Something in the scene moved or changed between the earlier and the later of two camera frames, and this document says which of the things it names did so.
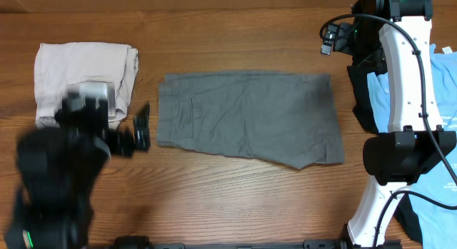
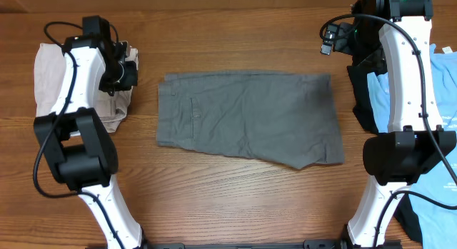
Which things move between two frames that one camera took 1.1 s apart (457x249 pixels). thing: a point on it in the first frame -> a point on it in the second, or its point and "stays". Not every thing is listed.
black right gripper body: [363, 42] stays
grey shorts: [290, 118] stays
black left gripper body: [120, 143] -> [121, 75]
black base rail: [142, 242] stays
